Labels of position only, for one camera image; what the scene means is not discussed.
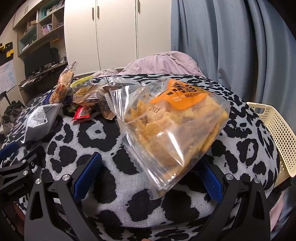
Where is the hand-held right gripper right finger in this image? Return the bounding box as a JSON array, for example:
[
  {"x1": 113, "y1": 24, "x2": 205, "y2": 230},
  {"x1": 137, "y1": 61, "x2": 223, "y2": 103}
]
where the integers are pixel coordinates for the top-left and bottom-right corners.
[{"x1": 185, "y1": 159, "x2": 271, "y2": 241}]

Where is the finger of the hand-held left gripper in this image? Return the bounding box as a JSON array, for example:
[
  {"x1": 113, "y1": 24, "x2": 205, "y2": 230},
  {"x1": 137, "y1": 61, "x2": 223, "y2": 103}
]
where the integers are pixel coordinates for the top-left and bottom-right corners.
[
  {"x1": 0, "y1": 141, "x2": 19, "y2": 163},
  {"x1": 21, "y1": 146, "x2": 46, "y2": 172}
]

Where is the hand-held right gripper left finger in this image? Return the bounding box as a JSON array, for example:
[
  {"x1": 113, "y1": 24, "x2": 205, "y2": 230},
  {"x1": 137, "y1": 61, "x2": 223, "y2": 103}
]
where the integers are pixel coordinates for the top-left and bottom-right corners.
[{"x1": 24, "y1": 152, "x2": 103, "y2": 241}]

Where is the white snack packet black print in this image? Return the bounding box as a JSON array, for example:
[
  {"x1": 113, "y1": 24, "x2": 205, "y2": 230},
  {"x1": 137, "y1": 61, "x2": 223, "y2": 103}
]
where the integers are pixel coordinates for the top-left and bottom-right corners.
[{"x1": 21, "y1": 103, "x2": 63, "y2": 144}]

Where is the clear chips bag orange label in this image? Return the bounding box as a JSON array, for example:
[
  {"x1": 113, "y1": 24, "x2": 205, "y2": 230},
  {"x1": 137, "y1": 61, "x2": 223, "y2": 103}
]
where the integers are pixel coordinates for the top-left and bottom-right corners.
[{"x1": 109, "y1": 77, "x2": 231, "y2": 200}]

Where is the cream perforated plastic basket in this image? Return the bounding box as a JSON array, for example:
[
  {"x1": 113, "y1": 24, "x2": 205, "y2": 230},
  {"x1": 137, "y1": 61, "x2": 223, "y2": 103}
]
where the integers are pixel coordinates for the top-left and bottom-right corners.
[{"x1": 246, "y1": 101, "x2": 296, "y2": 186}]

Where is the person's left hand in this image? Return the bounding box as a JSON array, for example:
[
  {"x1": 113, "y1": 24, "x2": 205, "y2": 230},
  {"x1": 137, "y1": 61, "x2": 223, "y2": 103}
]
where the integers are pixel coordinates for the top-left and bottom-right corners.
[{"x1": 12, "y1": 202, "x2": 25, "y2": 220}]

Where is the leopard print blanket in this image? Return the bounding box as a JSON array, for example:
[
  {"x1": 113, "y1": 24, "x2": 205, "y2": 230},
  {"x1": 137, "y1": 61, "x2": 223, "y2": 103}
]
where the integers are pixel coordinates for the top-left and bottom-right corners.
[{"x1": 0, "y1": 74, "x2": 281, "y2": 241}]

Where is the dark clothes pile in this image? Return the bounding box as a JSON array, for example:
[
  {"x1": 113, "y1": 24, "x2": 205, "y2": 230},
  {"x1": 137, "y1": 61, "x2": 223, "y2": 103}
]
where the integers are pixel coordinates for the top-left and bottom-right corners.
[{"x1": 1, "y1": 101, "x2": 27, "y2": 137}]

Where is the red snack packet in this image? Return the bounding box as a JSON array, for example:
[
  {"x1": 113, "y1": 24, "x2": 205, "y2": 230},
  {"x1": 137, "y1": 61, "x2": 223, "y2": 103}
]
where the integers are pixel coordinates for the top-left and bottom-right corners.
[{"x1": 71, "y1": 106, "x2": 93, "y2": 121}]

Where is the brown snack packet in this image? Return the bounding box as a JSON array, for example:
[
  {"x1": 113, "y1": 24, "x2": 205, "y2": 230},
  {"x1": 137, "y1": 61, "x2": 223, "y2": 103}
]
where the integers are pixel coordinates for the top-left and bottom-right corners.
[
  {"x1": 75, "y1": 86, "x2": 104, "y2": 106},
  {"x1": 97, "y1": 93, "x2": 116, "y2": 120}
]

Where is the tall clear cracker bag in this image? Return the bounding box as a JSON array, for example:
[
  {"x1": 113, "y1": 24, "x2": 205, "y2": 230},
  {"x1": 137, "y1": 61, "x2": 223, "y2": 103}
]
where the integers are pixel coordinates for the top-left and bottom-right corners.
[{"x1": 49, "y1": 61, "x2": 77, "y2": 105}]

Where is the yellow-edged snack packet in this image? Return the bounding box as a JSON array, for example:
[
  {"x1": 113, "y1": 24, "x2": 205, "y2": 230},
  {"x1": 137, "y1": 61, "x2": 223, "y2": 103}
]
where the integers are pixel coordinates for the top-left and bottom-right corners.
[{"x1": 70, "y1": 76, "x2": 93, "y2": 96}]

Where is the wooden desk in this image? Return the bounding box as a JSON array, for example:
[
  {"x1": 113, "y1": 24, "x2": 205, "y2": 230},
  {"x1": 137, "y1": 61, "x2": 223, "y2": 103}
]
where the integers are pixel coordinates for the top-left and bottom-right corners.
[{"x1": 18, "y1": 61, "x2": 68, "y2": 93}]

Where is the black computer monitor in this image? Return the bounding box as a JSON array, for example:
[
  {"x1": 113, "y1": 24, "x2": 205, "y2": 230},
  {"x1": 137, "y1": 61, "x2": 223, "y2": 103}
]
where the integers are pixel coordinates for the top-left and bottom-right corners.
[{"x1": 24, "y1": 43, "x2": 52, "y2": 78}]

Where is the black pegboard with yellow bins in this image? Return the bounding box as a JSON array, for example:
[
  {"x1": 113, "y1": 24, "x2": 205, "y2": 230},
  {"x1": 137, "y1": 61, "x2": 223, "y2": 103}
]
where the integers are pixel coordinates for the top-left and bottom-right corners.
[{"x1": 0, "y1": 42, "x2": 15, "y2": 67}]

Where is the silver foil packet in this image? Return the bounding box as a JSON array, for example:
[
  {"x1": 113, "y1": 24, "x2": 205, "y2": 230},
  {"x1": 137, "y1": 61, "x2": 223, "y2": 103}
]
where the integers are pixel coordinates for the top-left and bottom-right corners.
[{"x1": 103, "y1": 75, "x2": 139, "y2": 93}]

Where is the black speaker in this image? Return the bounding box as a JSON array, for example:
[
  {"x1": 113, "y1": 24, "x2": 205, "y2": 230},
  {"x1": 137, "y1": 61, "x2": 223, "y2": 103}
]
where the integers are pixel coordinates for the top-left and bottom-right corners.
[{"x1": 50, "y1": 47, "x2": 59, "y2": 64}]

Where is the row of books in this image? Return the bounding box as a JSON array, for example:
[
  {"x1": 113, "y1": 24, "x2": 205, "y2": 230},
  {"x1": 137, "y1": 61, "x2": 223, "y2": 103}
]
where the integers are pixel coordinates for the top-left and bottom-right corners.
[{"x1": 41, "y1": 24, "x2": 53, "y2": 36}]

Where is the pink duvet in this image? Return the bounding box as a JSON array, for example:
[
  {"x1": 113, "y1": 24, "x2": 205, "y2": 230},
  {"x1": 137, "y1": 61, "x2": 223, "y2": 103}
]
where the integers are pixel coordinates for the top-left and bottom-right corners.
[{"x1": 92, "y1": 50, "x2": 204, "y2": 78}]

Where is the white wardrobe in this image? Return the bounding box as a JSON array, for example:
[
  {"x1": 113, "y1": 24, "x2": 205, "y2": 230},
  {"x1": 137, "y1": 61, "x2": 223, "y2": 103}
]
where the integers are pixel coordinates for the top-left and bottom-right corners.
[{"x1": 63, "y1": 0, "x2": 173, "y2": 77}]

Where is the blue-grey curtain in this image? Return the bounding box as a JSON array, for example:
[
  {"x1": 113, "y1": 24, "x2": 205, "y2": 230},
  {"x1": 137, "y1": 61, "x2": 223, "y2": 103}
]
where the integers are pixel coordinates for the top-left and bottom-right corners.
[{"x1": 171, "y1": 0, "x2": 296, "y2": 241}]

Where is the white wall chart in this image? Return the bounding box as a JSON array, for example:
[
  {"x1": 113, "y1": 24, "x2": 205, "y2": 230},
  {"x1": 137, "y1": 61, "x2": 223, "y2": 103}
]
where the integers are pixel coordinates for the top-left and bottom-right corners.
[{"x1": 0, "y1": 61, "x2": 17, "y2": 93}]

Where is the wall shelf unit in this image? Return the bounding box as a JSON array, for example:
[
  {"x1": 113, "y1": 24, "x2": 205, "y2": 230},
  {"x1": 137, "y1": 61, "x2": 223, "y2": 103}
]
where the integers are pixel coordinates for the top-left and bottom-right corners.
[{"x1": 13, "y1": 0, "x2": 66, "y2": 58}]

